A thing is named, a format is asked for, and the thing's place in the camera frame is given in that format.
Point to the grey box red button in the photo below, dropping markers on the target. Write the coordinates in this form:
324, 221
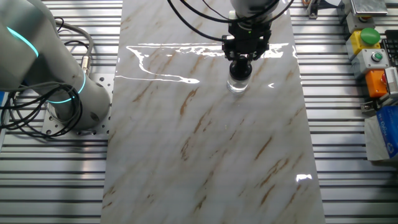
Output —
354, 22

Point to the silver ribbed camera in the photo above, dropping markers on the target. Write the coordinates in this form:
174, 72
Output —
392, 79

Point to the black dropper lid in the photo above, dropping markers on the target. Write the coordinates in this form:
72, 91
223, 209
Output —
241, 72

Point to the white marble pattern mat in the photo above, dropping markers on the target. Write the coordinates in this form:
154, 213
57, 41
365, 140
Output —
202, 140

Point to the small silver metal bracket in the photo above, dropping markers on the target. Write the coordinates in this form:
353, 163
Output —
371, 105

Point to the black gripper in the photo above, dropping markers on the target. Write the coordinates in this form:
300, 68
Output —
247, 40

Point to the orange button box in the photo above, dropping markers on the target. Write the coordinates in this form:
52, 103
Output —
374, 84

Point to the shiny metal plate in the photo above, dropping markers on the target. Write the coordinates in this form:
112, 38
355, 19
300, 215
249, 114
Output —
368, 7

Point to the blue tissue pack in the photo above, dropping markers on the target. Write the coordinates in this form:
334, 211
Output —
388, 130

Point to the small metal clamp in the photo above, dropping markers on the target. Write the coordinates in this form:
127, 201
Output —
313, 11

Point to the black keyboard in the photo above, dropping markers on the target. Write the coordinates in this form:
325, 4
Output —
392, 46

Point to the grey box small green button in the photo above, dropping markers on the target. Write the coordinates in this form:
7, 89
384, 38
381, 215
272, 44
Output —
370, 63

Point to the yellow box green mushroom button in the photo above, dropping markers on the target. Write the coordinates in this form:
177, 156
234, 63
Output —
357, 42

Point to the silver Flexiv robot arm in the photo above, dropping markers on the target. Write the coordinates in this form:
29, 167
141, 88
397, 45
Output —
31, 62

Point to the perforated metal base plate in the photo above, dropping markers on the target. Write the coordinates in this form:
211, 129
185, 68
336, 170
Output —
104, 82

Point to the blue printed cloth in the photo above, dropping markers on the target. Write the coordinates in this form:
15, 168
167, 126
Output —
2, 98

